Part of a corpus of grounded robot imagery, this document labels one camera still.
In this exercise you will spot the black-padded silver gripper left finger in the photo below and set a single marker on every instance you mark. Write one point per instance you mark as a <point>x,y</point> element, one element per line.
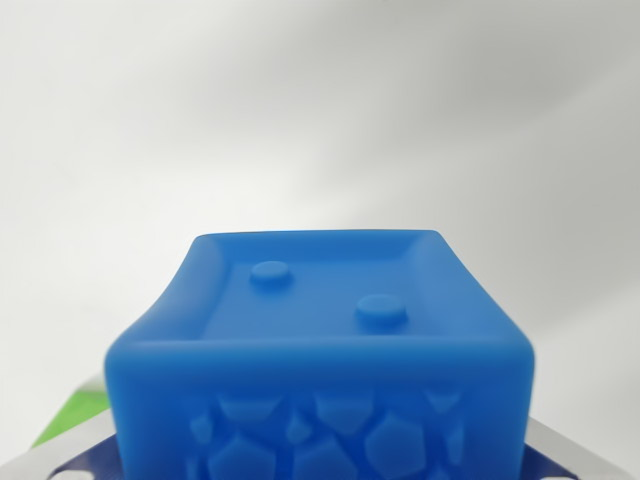
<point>75,457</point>

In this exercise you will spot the black-padded silver gripper right finger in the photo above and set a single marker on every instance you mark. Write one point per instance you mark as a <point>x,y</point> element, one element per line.
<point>550,460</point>

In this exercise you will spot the blue embossed rubber cube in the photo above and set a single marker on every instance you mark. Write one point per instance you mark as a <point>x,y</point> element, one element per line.
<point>320,360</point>

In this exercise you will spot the green embossed rubber cube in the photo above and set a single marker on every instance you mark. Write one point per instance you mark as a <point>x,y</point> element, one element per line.
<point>75,415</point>

